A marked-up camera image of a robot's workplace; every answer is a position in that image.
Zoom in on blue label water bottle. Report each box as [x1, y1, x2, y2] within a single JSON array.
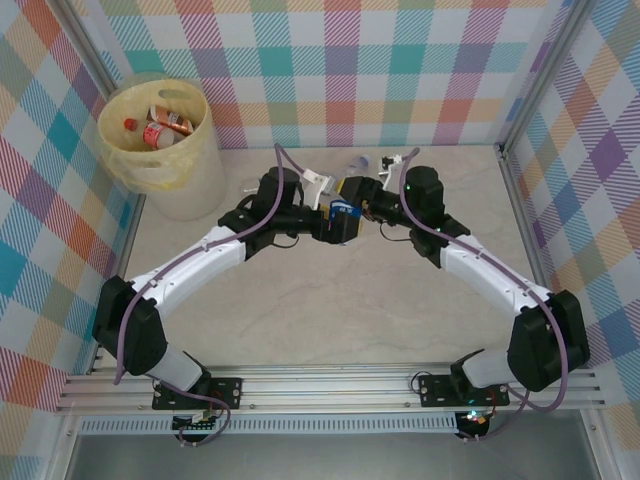
[[323, 197, 363, 217]]

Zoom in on brown label plastic bottle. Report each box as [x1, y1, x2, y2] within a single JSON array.
[[147, 104, 195, 136]]

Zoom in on cream plastic bin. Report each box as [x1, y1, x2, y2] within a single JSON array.
[[97, 79, 227, 222]]

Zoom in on yellow bin liner bag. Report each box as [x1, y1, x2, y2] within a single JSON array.
[[97, 79, 211, 191]]

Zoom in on clear bottle pale blue cap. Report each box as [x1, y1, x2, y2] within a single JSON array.
[[327, 154, 374, 200]]

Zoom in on right control circuit board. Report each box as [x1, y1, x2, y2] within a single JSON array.
[[458, 408, 494, 440]]

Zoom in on control circuit board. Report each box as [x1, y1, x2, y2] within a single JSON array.
[[171, 410, 222, 432], [458, 408, 494, 440]]

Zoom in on left control circuit board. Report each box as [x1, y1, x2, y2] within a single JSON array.
[[171, 410, 222, 432]]

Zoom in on grey metal base panel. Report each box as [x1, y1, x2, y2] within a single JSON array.
[[64, 432, 601, 480]]

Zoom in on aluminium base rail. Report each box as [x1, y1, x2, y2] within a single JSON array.
[[53, 367, 605, 415]]

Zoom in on aluminium frame post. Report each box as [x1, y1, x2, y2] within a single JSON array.
[[499, 0, 592, 151], [49, 0, 126, 96]]

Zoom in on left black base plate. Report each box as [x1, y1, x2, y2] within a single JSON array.
[[151, 375, 245, 412]]

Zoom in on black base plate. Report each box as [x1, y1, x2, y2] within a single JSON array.
[[151, 375, 245, 412], [418, 373, 512, 409]]

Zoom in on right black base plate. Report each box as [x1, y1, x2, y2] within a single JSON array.
[[418, 373, 512, 409]]

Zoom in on white slotted cable duct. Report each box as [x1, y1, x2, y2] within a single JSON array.
[[78, 416, 460, 436]]

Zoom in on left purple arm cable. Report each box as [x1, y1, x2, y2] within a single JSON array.
[[113, 143, 304, 449]]

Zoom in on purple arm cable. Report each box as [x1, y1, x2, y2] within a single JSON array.
[[398, 147, 572, 444], [113, 143, 304, 449]]

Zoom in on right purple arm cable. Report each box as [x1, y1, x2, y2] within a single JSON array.
[[398, 147, 572, 444]]

